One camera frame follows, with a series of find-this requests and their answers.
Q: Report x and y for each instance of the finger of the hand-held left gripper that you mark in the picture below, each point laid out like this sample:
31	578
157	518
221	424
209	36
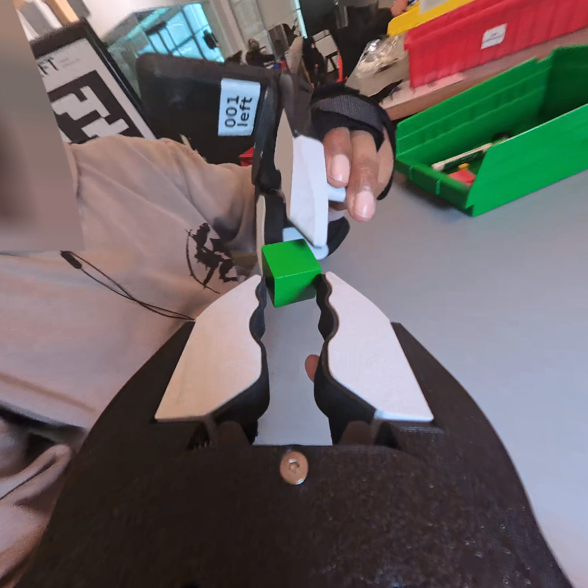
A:
260	220
307	193

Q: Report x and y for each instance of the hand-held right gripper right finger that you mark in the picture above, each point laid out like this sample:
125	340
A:
372	367

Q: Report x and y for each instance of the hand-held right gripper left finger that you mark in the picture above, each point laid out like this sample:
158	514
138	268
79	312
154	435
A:
216	363

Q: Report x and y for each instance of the green block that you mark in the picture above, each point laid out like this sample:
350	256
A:
291	280

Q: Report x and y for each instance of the green plastic bin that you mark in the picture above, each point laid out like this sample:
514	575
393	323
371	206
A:
519	165

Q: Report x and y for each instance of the person's left hand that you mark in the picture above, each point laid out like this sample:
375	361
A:
363	170

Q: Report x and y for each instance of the person's right hand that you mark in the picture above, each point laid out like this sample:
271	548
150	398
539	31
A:
312	366

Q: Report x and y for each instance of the person's beige hoodie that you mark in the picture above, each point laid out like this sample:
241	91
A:
69	358

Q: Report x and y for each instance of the wooden table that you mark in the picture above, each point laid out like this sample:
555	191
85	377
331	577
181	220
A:
427	99

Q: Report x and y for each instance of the clear plastic bag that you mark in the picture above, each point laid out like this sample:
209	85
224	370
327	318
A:
381	57

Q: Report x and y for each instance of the red plastic block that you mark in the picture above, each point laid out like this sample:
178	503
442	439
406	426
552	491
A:
463	178

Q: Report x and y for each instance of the yellow plastic bin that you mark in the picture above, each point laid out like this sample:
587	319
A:
413	18

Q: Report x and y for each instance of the red bin with white label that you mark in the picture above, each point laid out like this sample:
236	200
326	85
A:
542	36

